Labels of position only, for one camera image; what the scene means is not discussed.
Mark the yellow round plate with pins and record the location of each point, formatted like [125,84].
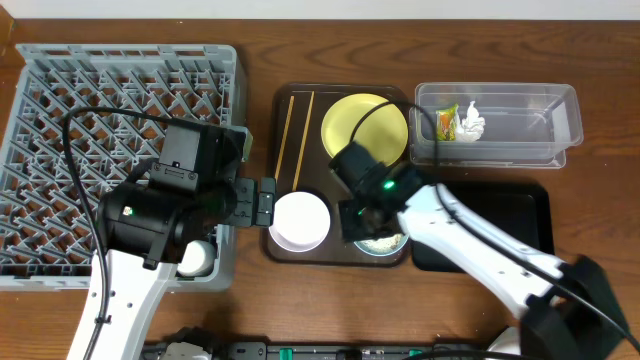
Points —
[384,133]

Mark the grey plastic dish rack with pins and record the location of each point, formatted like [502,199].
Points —
[45,243]

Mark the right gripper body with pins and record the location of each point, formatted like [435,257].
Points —
[361,229]

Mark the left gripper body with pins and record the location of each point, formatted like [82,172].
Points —
[245,202]

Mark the pink round bowl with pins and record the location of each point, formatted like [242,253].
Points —
[301,222]

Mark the light blue bowl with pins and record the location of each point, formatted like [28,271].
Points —
[382,246]

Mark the clear plastic waste bin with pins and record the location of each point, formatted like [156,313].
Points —
[527,125]

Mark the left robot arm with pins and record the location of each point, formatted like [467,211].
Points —
[143,226]

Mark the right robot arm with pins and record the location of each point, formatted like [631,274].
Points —
[566,311]

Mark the aluminium foil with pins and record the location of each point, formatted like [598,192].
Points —
[470,128]

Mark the dark brown serving tray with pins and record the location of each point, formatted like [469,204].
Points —
[315,176]

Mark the black waste tray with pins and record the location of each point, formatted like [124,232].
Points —
[520,209]

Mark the wooden chopstick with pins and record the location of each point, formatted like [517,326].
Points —
[303,142]
[284,137]

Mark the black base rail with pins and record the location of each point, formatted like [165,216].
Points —
[198,343]

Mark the white plastic cup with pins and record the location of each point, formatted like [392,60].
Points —
[198,259]

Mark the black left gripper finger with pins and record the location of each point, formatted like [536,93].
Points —
[268,186]
[265,211]

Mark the green snack wrapper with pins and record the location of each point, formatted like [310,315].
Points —
[447,120]

